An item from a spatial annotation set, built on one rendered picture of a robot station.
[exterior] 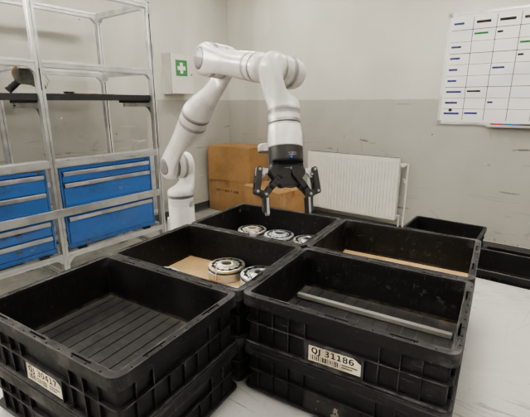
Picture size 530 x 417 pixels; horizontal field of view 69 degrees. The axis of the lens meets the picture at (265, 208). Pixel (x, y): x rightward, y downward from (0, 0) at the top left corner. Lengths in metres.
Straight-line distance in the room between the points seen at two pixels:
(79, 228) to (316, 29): 3.00
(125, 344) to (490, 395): 0.77
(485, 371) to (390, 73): 3.30
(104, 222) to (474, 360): 2.57
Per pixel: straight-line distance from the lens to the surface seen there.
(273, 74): 0.86
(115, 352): 0.85
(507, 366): 1.14
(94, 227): 3.06
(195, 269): 1.16
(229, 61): 1.02
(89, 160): 2.94
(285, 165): 0.84
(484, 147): 3.86
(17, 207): 2.81
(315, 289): 1.04
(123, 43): 4.20
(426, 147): 3.95
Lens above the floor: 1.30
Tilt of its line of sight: 15 degrees down
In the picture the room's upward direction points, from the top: straight up
